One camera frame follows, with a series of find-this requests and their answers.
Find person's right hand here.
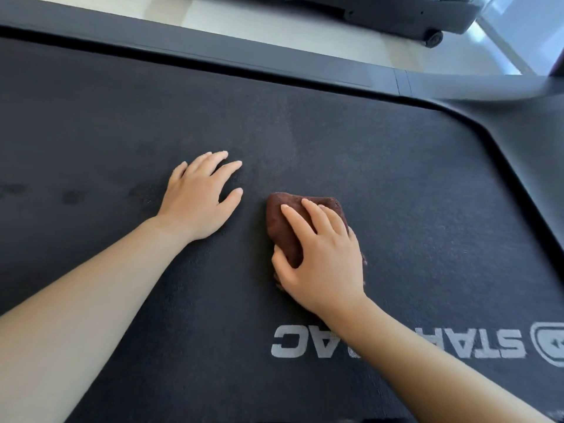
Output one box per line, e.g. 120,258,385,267
271,198,368,321

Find brown cleaning cloth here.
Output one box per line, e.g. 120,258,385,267
266,192,367,292

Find black treadmill belt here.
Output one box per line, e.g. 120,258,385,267
0,38,564,423

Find dark exercise machine base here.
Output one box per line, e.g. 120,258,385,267
269,0,485,41

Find person's left hand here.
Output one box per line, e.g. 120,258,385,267
155,151,244,242

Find person's right forearm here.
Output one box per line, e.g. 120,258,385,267
324,296,557,423

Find person's left forearm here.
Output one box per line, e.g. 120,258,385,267
0,215,194,423

